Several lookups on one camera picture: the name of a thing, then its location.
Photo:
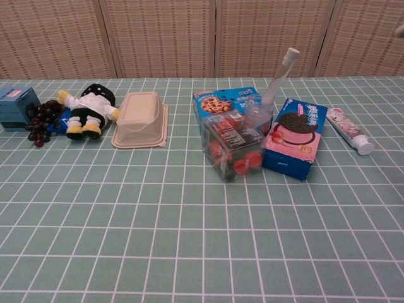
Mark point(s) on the floral toothpaste tube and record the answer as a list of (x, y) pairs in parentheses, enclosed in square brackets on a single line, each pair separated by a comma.
[(347, 127)]

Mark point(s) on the clear box with red caps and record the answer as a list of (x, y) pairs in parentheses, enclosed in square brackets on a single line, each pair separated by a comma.
[(233, 139)]

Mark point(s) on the blue cookie bag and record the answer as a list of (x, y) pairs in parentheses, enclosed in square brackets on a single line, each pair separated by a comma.
[(210, 105)]

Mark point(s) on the clear plastic jar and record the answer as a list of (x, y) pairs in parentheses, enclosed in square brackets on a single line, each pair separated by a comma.
[(257, 117)]

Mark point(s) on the beige lunch box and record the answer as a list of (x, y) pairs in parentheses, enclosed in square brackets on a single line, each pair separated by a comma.
[(139, 113)]

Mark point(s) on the blue strawberry Oreo box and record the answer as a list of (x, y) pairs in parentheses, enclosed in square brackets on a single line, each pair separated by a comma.
[(293, 126)]

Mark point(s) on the green checked tablecloth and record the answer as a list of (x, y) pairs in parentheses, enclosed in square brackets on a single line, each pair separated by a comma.
[(158, 236)]

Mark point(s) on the black and white plush doll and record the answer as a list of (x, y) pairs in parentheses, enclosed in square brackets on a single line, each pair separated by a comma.
[(90, 104)]

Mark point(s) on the bamboo folding screen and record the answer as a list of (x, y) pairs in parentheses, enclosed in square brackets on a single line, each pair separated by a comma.
[(158, 38)]

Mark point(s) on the flat blue packet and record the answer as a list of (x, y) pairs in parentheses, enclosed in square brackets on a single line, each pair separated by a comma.
[(61, 125)]

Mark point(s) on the dark grape bunch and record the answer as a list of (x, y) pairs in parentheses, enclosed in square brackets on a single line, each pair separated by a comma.
[(44, 116)]

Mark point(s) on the small light blue box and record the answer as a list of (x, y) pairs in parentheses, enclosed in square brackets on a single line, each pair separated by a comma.
[(12, 107)]

